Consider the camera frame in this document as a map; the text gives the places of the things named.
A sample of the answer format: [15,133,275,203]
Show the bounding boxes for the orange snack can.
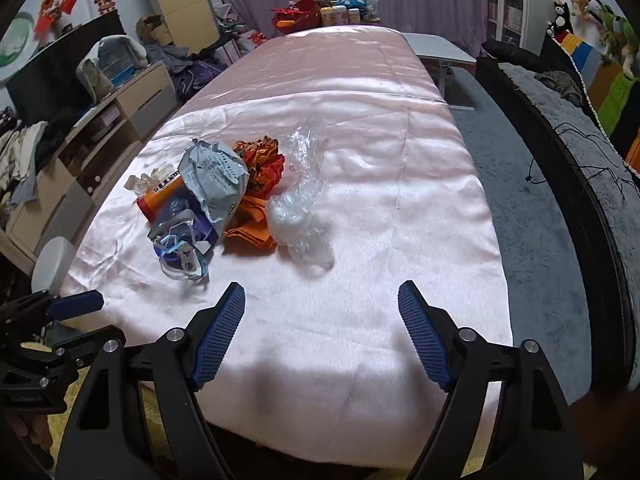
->
[137,169,188,222]

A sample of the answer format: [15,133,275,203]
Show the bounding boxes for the beige television cabinet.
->
[0,62,181,261]

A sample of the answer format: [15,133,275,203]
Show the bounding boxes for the round green wall painting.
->
[0,12,38,83]

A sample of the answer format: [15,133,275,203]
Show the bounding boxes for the red flags with sunflower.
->
[35,0,78,36]

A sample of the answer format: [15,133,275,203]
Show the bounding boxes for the row of hanging plush toys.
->
[567,0,640,81]

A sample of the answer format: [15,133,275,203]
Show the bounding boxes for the orange red snack wrapper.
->
[232,136,287,198]

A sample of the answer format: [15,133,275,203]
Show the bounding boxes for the pink satin tablecloth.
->
[60,25,516,471]

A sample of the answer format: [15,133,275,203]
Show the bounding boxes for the grey plastic pouch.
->
[177,140,251,241]

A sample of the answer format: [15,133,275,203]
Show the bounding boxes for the blue bird cage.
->
[97,40,138,86]

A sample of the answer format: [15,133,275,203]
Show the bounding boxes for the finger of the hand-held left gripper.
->
[42,326,127,368]
[0,290,106,331]

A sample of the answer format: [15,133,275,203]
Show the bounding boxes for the grey rug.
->
[440,67,596,406]

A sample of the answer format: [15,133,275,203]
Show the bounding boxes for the white lidded bin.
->
[31,236,76,296]

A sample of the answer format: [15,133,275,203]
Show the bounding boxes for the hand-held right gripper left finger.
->
[54,281,247,480]

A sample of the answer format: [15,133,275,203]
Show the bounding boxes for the clear plastic storage box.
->
[345,0,381,23]

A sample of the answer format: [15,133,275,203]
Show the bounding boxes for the orange paper bag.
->
[224,195,278,252]

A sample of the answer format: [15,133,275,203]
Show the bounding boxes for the white folding table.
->
[400,31,478,111]

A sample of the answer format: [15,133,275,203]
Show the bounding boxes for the black television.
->
[5,10,128,126]

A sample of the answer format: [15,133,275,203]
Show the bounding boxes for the striped knitted blanket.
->
[560,30,640,171]

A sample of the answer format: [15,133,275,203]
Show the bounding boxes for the grey white towel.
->
[75,35,148,101]

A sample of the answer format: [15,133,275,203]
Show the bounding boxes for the clear wrapper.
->
[124,167,171,196]

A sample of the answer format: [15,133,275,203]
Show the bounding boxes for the cardboard box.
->
[136,14,176,48]

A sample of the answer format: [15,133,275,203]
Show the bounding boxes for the grey cloth pile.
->
[145,42,201,73]

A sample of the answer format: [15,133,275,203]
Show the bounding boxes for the cream standing air conditioner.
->
[146,0,221,53]

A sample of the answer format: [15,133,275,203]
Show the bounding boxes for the black cable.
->
[525,122,636,196]

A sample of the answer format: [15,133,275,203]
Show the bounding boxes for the grey fluffy sofa blanket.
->
[500,62,640,281]

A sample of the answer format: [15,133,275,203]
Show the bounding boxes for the pile of clothes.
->
[0,120,66,206]

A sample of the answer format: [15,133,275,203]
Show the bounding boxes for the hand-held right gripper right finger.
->
[398,280,586,480]

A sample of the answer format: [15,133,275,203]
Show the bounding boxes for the blue white torn wrapper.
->
[147,220,212,281]

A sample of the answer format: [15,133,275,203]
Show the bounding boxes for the dark crumpled cloth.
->
[535,70,586,106]

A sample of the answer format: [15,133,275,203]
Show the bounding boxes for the white red shopping bag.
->
[240,30,271,51]

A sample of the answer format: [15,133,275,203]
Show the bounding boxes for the black white cat plush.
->
[546,1,573,38]

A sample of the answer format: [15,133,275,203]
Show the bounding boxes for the black cushion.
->
[482,40,543,73]

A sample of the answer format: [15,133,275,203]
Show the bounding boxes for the purple bag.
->
[172,57,221,93]

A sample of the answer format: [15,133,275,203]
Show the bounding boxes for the purple plastic package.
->
[150,197,221,248]

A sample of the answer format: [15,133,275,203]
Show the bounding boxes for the red basket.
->
[271,0,321,36]

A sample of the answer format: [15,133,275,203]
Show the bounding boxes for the clear plastic bag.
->
[265,115,336,268]

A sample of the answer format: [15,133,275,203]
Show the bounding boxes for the black sofa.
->
[472,37,640,376]

